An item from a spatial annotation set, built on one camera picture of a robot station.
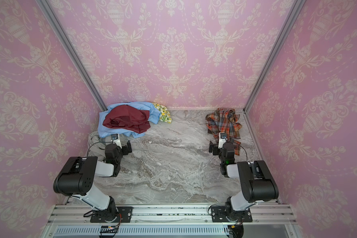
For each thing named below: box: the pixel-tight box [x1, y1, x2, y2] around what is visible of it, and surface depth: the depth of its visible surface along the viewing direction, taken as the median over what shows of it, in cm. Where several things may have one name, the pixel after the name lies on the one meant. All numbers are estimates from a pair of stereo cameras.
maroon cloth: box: [102, 104, 151, 134], surface depth 105 cm
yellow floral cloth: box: [151, 102, 173, 124], surface depth 112 cm
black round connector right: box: [227, 224, 244, 238], surface depth 73 cm
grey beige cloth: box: [84, 130, 113, 162], surface depth 97 cm
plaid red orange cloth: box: [205, 108, 243, 156], surface depth 105 cm
